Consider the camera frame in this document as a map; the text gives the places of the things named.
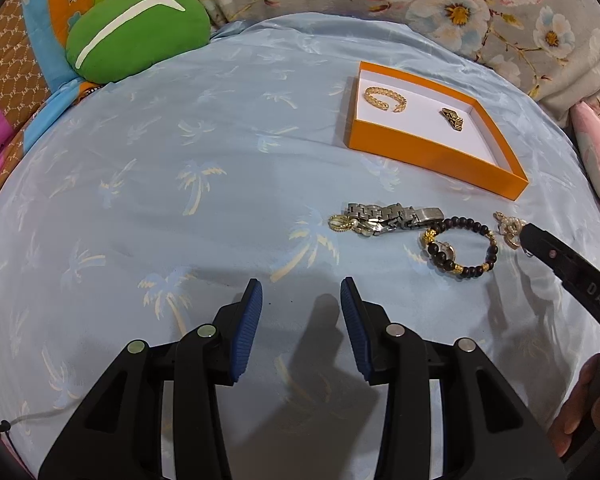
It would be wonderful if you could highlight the orange jewelry box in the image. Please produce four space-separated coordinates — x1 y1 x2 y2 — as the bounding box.
347 61 530 201

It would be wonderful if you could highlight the gold pearl earring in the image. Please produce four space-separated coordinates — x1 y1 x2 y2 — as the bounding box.
494 211 527 252

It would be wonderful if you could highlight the silver metal watch band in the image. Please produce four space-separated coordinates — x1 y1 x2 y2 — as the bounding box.
345 202 443 237

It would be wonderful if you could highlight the gold link watch band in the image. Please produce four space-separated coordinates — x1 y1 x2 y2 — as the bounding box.
440 107 465 132

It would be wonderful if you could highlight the gold chain bracelet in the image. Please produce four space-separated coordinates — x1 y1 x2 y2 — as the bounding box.
364 86 408 113

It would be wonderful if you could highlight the dark bead bracelet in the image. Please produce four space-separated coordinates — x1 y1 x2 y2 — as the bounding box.
419 216 499 278

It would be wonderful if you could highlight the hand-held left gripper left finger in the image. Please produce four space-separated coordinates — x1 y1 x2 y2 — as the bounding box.
37 279 263 480

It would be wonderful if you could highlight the colourful printed blanket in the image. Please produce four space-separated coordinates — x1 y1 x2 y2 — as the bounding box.
0 0 221 221

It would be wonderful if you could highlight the light blue palm-print bedsheet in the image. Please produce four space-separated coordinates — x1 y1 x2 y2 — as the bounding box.
0 12 600 480

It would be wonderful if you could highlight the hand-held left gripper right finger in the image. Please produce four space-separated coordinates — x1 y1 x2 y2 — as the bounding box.
341 277 567 480

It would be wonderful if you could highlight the person's right hand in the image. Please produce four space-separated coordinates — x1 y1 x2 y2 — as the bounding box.
549 352 600 461

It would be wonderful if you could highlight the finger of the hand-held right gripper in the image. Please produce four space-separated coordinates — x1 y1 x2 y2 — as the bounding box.
520 222 600 351

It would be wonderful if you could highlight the green cushion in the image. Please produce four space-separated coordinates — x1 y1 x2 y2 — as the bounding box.
65 0 212 83

